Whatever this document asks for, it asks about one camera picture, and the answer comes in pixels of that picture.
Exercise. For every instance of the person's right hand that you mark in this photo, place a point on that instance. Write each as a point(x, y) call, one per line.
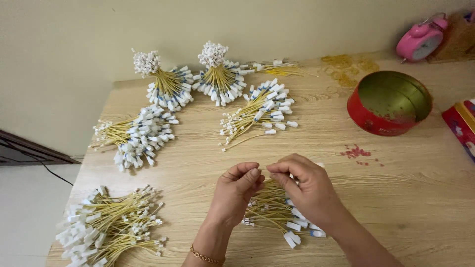
point(313, 193)

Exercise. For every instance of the person's left hand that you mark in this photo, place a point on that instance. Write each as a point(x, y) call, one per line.
point(230, 200)

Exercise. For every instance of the red round metal tin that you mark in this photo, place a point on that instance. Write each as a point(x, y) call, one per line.
point(387, 104)

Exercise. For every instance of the red patterned box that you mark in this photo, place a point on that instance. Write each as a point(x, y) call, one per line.
point(462, 124)

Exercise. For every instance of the pink alarm clock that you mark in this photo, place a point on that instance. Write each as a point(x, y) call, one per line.
point(419, 39)

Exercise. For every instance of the dark wooden furniture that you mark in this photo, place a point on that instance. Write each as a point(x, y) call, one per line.
point(29, 152)

